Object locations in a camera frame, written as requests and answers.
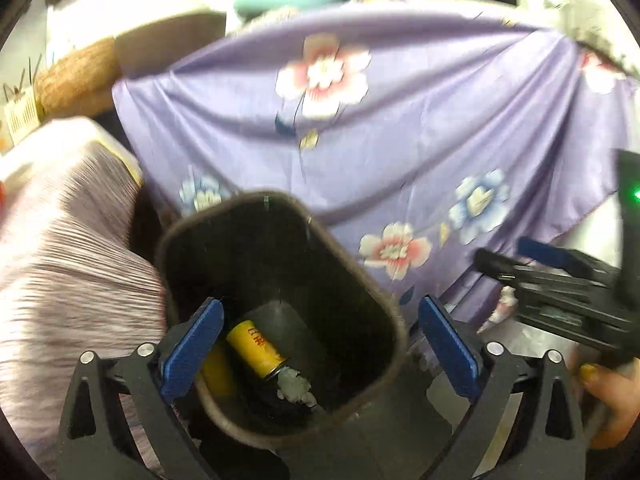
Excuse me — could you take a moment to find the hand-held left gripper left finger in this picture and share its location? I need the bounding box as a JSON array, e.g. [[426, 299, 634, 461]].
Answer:
[[57, 297, 226, 480]]

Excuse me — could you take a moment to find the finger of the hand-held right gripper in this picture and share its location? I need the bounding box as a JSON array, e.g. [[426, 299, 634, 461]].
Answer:
[[474, 247, 640, 361], [516, 236, 623, 286]]

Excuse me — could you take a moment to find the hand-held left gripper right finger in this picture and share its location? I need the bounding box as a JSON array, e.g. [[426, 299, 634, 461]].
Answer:
[[417, 295, 586, 480]]

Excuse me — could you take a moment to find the black trash bin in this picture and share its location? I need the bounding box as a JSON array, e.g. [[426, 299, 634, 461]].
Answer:
[[154, 190, 410, 438]]

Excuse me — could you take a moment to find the person's right hand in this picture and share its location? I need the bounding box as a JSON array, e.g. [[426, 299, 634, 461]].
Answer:
[[570, 347, 640, 451]]

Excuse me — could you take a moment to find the pink white crumpled paper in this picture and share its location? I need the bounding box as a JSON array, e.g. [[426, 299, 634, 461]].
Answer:
[[491, 285, 520, 325]]

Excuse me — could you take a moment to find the yellow drink can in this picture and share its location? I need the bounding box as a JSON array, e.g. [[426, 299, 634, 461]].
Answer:
[[226, 320, 292, 380]]

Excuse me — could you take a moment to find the crumpled white tissue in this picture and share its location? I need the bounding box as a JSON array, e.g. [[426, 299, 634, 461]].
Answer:
[[272, 366, 318, 408]]

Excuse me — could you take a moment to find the round table with tablecloth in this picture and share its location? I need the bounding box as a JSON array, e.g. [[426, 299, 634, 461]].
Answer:
[[0, 117, 168, 476]]

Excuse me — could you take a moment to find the purple floral cloth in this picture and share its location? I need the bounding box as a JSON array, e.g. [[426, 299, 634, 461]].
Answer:
[[112, 7, 640, 311]]

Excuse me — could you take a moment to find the paisley patterned cloth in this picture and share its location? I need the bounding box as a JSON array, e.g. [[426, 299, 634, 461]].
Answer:
[[515, 0, 640, 78]]

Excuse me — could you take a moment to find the cream perforated chopstick holder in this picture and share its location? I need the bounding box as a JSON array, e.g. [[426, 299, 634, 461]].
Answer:
[[2, 87, 43, 138]]

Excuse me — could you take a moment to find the brown striped sink basin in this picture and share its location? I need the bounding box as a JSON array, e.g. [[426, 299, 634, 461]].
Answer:
[[32, 37, 121, 118]]

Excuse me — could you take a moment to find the bunch of chopsticks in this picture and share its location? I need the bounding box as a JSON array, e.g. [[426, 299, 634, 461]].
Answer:
[[2, 54, 45, 101]]

